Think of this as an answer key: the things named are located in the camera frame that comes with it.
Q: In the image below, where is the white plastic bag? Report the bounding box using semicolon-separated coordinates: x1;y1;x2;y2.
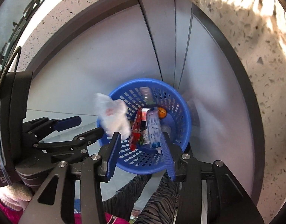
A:
94;93;131;140

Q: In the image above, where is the clear plastic bottle green cap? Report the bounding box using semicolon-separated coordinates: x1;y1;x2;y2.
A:
139;87;155;105

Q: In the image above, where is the blue plastic trash basket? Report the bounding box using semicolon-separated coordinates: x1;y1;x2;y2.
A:
93;78;191;178

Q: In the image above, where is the red white snack wrapper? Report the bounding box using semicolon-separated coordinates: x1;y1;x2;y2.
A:
129;108;149;151

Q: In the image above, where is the white toothpaste tube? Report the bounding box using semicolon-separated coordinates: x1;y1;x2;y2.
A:
146;107;162;153

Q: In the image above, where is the small orange ball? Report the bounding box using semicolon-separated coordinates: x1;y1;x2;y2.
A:
158;107;167;119

